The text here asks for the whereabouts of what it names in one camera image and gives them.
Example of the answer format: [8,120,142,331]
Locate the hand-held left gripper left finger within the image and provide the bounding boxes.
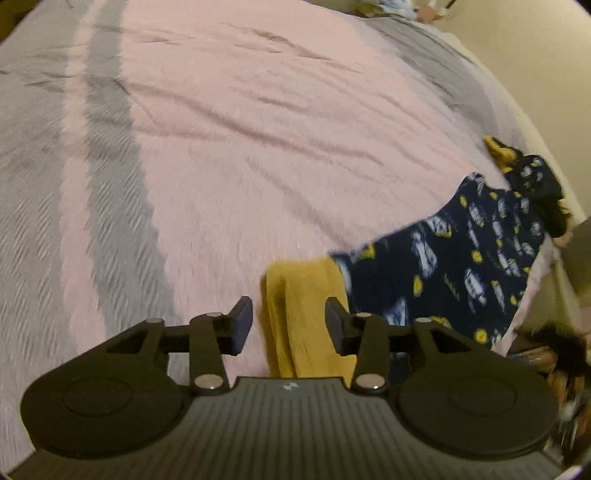
[106,295,254,395]

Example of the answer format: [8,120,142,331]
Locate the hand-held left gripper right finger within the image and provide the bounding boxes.
[324,295,455,394]

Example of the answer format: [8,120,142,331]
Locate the navy printed fleece pajama garment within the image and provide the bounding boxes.
[261,171,552,379]
[482,135,573,238]

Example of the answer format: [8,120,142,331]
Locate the pink grey striped blanket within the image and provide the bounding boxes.
[0,0,573,462]

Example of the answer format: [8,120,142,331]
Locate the dark cluttered items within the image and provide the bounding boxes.
[508,320,591,462]

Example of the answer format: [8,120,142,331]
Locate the blue white crumpled item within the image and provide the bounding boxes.
[355,0,458,21]

